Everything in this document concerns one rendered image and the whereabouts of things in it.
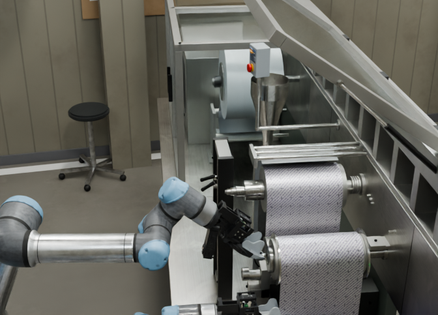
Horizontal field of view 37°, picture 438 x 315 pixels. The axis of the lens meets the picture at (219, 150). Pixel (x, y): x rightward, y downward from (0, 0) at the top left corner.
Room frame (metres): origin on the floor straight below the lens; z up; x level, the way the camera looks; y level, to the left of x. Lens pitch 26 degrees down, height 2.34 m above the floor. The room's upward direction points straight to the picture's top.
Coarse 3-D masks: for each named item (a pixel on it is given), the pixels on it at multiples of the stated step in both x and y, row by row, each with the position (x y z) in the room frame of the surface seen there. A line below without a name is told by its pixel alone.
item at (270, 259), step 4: (268, 248) 1.54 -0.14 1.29; (268, 252) 1.53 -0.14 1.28; (272, 252) 1.52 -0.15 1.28; (268, 256) 1.54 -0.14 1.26; (272, 256) 1.51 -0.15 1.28; (268, 260) 1.53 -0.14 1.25; (272, 260) 1.51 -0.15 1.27; (268, 264) 1.54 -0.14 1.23; (272, 264) 1.50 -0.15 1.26; (268, 268) 1.52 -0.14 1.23; (272, 268) 1.50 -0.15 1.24; (272, 272) 1.51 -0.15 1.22
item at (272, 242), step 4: (360, 236) 1.57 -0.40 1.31; (272, 240) 1.55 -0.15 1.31; (272, 244) 1.54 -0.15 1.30; (364, 244) 1.54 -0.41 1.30; (272, 248) 1.53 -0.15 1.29; (276, 248) 1.52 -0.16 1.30; (364, 248) 1.53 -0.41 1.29; (276, 252) 1.50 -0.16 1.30; (364, 252) 1.52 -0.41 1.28; (276, 256) 1.50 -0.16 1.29; (364, 256) 1.52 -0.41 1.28; (276, 260) 1.49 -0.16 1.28; (364, 260) 1.51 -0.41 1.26; (276, 264) 1.49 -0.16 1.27; (364, 264) 1.51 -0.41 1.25; (276, 268) 1.48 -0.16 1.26; (364, 268) 1.51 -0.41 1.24; (276, 272) 1.48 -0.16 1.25; (272, 276) 1.52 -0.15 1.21; (276, 276) 1.49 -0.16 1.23
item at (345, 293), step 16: (288, 288) 1.48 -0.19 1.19; (304, 288) 1.49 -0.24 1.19; (320, 288) 1.49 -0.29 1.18; (336, 288) 1.50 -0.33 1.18; (352, 288) 1.50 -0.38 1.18; (288, 304) 1.48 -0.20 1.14; (304, 304) 1.49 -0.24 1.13; (320, 304) 1.49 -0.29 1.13; (336, 304) 1.50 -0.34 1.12; (352, 304) 1.50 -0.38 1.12
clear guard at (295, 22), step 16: (272, 0) 2.02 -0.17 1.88; (288, 0) 2.41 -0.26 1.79; (288, 16) 1.86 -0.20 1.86; (304, 16) 2.22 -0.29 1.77; (288, 32) 1.53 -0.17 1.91; (304, 32) 1.76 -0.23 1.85; (320, 32) 2.06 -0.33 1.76; (320, 48) 1.64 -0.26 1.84; (336, 48) 1.91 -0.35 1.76; (336, 64) 1.55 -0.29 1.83; (352, 64) 1.78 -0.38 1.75; (368, 80) 1.67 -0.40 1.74; (384, 96) 1.57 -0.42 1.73
